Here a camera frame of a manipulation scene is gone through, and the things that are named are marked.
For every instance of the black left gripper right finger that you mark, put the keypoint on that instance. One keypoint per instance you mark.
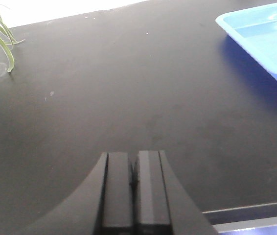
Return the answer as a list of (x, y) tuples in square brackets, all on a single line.
[(161, 204)]

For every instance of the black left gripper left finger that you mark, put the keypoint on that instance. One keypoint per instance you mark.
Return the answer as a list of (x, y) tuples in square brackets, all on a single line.
[(101, 205)]

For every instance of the blue plastic tray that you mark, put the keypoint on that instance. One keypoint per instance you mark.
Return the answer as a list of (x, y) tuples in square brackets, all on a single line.
[(255, 30)]

